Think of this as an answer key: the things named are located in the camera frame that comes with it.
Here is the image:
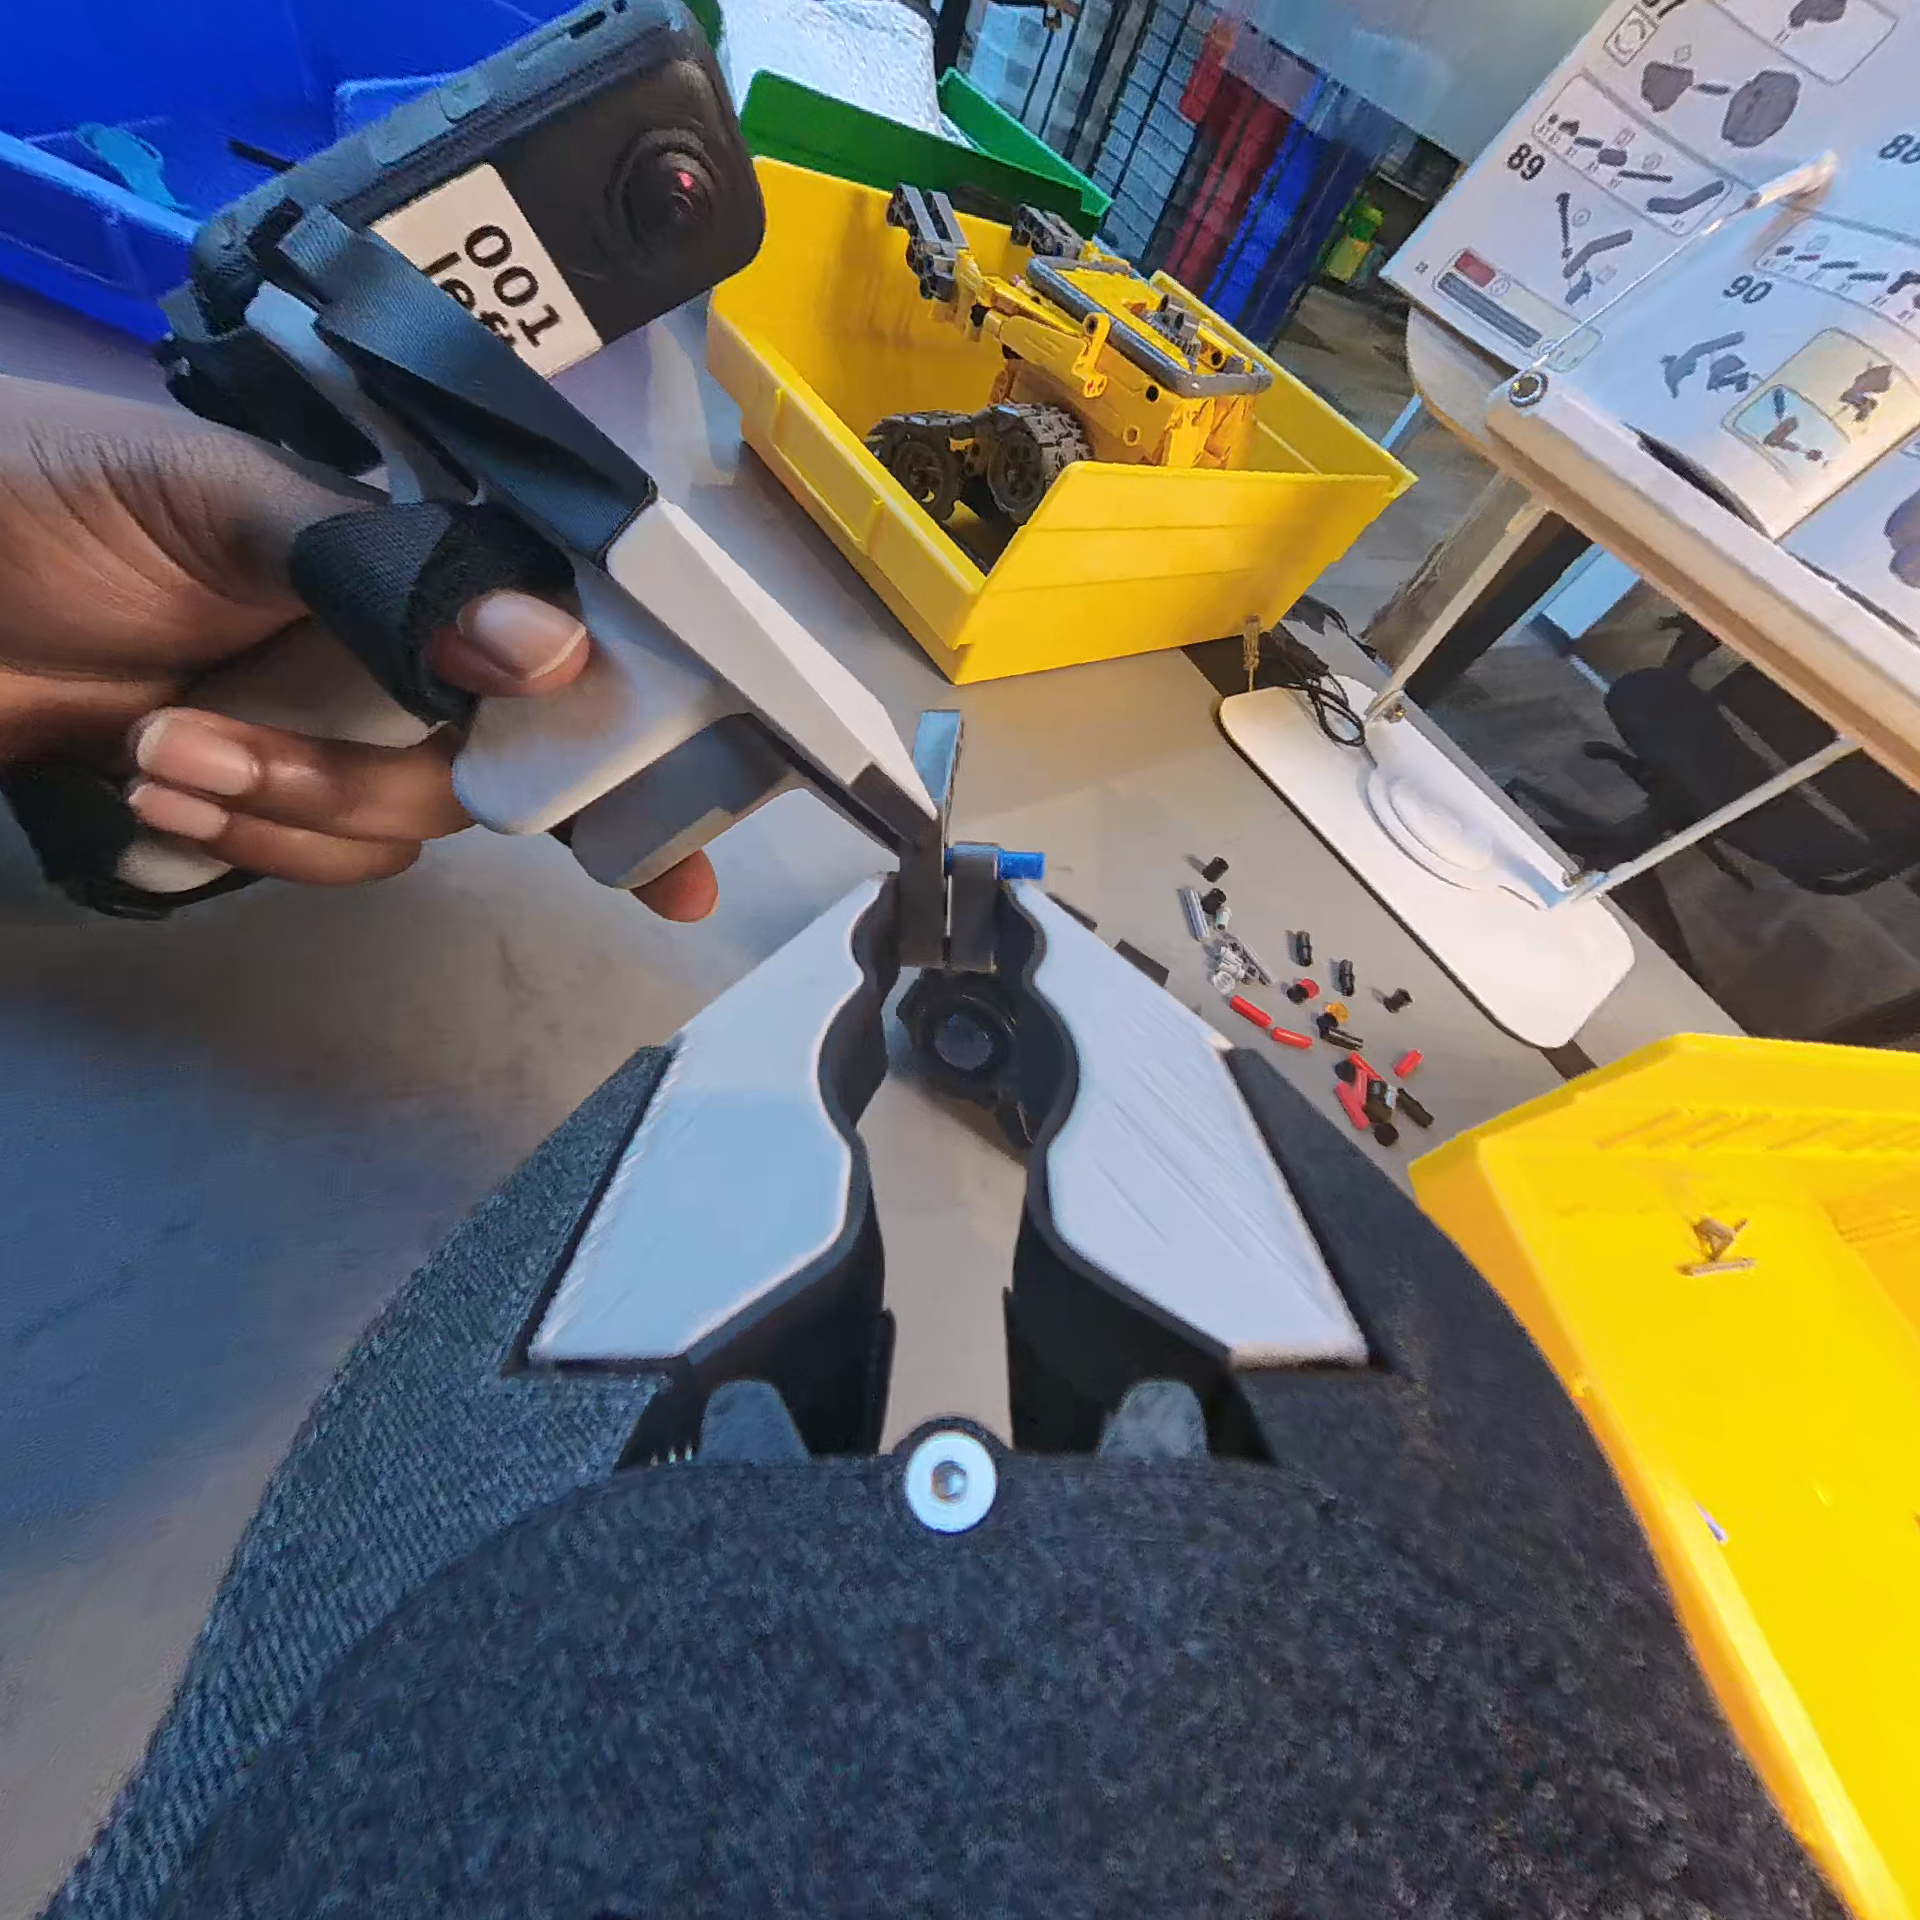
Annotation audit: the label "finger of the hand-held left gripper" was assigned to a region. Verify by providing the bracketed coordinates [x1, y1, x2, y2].
[605, 499, 945, 858]

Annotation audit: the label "black cable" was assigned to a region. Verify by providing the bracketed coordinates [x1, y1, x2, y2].
[1259, 601, 1376, 751]

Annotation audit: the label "grey desk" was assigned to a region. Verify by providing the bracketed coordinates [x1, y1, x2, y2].
[0, 283, 1739, 1906]

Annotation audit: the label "yellow toy robot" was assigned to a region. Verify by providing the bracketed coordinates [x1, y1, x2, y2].
[864, 184, 1276, 526]

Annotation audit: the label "green storage bin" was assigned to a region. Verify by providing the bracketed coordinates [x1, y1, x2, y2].
[738, 69, 1112, 234]

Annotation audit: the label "grey toy robot head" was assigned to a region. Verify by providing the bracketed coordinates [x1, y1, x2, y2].
[899, 897, 1171, 1149]

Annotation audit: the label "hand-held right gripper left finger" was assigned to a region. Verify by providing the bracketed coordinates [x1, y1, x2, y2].
[527, 878, 900, 1372]

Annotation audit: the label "blue storage bin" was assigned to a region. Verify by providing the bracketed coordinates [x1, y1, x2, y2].
[0, 0, 600, 347]

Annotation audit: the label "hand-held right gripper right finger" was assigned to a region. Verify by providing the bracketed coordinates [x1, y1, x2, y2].
[1010, 885, 1370, 1372]

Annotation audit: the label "person's left hand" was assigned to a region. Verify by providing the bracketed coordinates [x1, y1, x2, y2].
[0, 377, 722, 926]

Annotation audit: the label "yellow storage bin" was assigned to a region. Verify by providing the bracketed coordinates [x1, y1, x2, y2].
[706, 155, 1416, 686]

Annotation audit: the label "bubble wrap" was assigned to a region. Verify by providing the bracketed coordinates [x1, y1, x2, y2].
[717, 0, 977, 107]

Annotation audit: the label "scattered small building pieces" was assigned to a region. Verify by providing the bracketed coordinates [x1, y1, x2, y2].
[1174, 854, 1437, 1149]

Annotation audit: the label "yellow bin with dividers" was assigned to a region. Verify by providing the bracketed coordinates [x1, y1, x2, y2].
[1410, 1031, 1920, 1920]

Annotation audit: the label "grey bent building beam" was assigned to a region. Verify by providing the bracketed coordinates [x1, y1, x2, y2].
[893, 709, 1010, 970]

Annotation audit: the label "rack of coloured bins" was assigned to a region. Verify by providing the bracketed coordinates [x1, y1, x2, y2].
[1095, 0, 1399, 352]

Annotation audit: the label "book stand with wooden tray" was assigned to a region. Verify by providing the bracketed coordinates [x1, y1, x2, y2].
[1364, 152, 1920, 903]

